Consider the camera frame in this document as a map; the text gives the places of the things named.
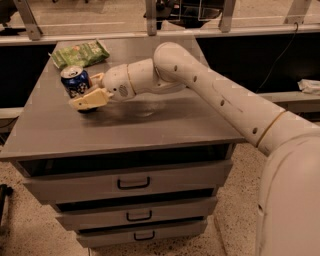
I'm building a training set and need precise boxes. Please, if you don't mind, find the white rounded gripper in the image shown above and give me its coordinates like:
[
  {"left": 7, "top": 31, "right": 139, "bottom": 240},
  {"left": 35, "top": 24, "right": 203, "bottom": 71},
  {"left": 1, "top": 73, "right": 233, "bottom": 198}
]
[{"left": 69, "top": 64, "right": 136, "bottom": 111}]

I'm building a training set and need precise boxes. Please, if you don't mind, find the grey drawer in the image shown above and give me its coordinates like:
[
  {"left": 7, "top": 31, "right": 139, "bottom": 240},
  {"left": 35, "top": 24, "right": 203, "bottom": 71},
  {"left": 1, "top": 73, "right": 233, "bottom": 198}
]
[
  {"left": 23, "top": 160, "right": 233, "bottom": 204},
  {"left": 56, "top": 196, "right": 217, "bottom": 231},
  {"left": 77, "top": 218, "right": 207, "bottom": 248}
]

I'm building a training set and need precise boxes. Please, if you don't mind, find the blue pepsi can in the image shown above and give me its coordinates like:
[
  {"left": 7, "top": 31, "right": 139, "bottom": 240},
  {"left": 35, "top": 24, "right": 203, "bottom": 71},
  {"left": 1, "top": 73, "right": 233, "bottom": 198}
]
[{"left": 60, "top": 65, "right": 97, "bottom": 113}]

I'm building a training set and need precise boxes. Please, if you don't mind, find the green chip bag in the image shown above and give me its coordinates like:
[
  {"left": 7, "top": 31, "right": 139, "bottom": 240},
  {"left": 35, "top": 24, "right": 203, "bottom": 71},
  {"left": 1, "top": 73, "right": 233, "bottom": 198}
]
[{"left": 51, "top": 40, "right": 110, "bottom": 70}]

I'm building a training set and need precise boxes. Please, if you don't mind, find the top grey drawer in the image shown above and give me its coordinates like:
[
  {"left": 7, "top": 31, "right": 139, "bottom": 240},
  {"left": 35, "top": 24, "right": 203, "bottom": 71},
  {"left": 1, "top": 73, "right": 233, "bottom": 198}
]
[{"left": 23, "top": 160, "right": 233, "bottom": 204}]

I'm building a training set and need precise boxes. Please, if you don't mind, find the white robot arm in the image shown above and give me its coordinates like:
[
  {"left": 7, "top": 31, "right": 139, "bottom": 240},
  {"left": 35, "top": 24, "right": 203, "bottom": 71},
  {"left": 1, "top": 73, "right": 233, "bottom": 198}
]
[{"left": 70, "top": 42, "right": 320, "bottom": 256}]

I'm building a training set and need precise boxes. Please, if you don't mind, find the bottom grey drawer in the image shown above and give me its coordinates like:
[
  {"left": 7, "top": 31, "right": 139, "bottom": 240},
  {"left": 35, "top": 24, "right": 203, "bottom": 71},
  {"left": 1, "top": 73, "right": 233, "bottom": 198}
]
[{"left": 77, "top": 218, "right": 207, "bottom": 248}]

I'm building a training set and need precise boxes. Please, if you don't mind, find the black cable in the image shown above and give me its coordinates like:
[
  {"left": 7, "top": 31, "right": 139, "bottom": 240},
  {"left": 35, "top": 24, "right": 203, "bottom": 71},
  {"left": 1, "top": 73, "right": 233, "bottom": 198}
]
[{"left": 255, "top": 22, "right": 299, "bottom": 94}]

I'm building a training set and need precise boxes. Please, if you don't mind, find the grey drawer cabinet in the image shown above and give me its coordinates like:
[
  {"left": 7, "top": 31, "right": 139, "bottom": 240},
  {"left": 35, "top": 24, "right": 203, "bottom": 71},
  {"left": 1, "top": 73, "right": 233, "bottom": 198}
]
[{"left": 0, "top": 35, "right": 246, "bottom": 249}]

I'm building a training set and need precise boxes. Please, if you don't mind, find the black object at left floor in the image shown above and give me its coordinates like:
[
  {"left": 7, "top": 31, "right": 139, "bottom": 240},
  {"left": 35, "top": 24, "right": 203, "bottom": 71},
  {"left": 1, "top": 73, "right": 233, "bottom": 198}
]
[{"left": 0, "top": 184, "right": 13, "bottom": 224}]

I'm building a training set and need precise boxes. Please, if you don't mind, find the middle grey drawer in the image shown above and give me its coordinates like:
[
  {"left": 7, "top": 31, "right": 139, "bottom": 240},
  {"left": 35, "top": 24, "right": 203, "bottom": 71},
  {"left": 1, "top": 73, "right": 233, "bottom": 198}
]
[{"left": 56, "top": 196, "right": 217, "bottom": 231}]

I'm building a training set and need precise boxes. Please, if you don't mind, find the dark machine behind railing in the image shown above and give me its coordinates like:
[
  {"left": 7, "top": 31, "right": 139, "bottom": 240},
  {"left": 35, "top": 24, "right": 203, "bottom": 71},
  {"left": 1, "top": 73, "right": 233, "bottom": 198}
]
[{"left": 154, "top": 0, "right": 226, "bottom": 30}]

